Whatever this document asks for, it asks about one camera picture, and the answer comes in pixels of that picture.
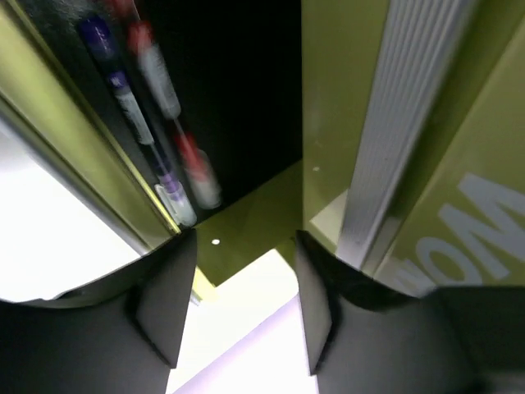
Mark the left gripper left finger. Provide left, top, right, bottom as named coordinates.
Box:
left=1, top=230, right=197, bottom=393

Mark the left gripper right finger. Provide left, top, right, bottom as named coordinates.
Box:
left=294, top=231, right=524, bottom=393

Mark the purple gel pen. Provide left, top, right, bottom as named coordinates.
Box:
left=77, top=14, right=197, bottom=227

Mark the red gel pen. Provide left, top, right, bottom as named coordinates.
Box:
left=107, top=1, right=221, bottom=209

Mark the green metal drawer box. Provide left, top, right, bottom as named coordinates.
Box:
left=1, top=1, right=524, bottom=297

